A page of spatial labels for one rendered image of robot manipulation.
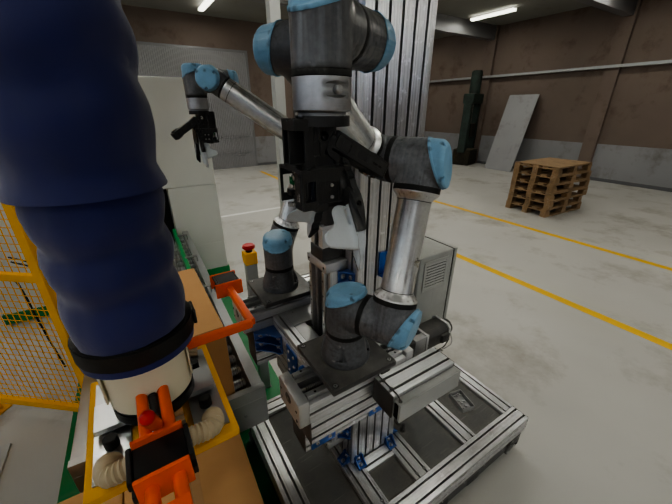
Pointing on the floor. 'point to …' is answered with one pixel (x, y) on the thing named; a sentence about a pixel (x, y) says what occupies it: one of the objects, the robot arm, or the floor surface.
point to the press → (463, 155)
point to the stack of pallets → (548, 185)
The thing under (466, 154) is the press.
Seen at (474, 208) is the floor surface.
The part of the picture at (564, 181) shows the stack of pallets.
